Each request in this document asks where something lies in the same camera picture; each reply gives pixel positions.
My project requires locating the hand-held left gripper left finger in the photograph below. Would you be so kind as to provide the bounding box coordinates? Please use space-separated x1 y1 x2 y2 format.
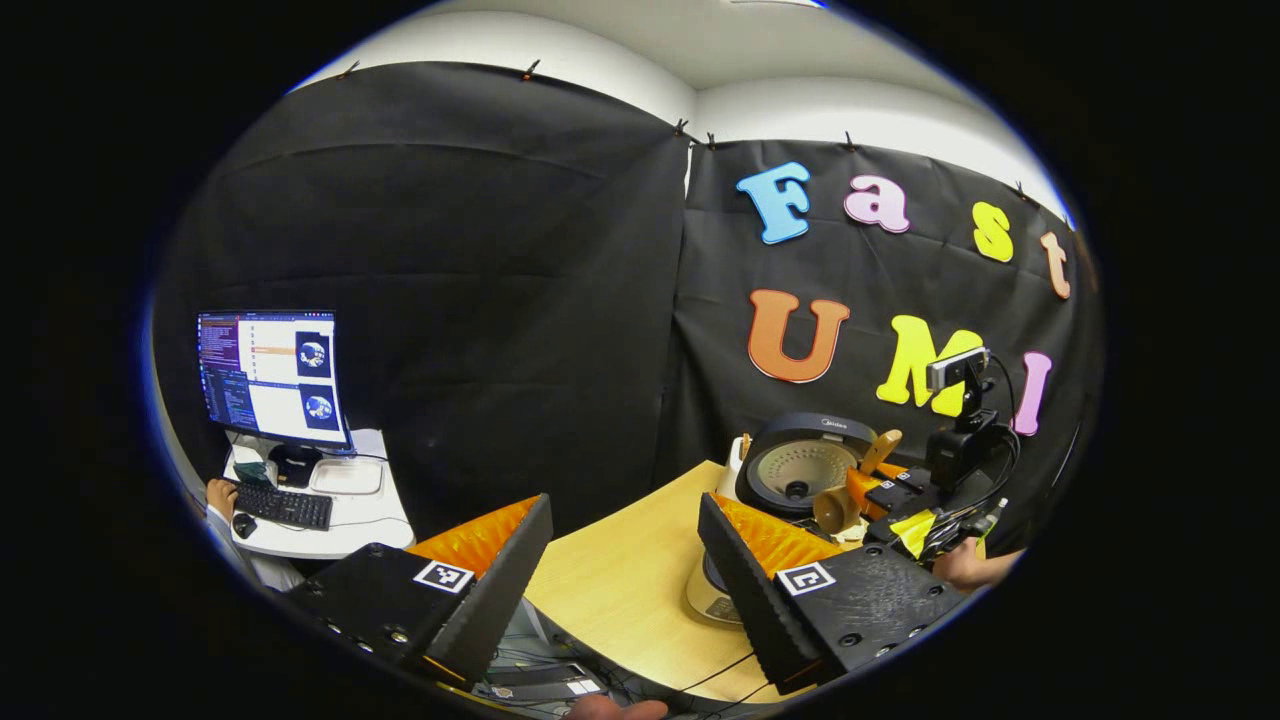
285 492 555 691

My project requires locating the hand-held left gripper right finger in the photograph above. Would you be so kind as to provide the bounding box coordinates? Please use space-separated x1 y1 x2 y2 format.
696 492 967 696

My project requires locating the dark flat device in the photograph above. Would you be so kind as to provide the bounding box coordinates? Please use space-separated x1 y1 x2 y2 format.
478 660 612 707

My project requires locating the white side table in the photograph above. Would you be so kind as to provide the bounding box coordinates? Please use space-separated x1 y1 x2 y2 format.
221 428 417 561

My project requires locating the white tray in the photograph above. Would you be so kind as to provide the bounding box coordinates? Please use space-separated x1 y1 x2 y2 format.
309 457 384 497

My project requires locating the black keyboard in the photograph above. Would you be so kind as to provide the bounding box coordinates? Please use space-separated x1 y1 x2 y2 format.
234 481 334 532

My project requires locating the computer monitor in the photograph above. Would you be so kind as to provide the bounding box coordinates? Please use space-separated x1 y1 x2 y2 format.
196 309 354 452

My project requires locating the black cable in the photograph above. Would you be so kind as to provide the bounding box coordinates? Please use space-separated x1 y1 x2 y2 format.
655 650 793 703

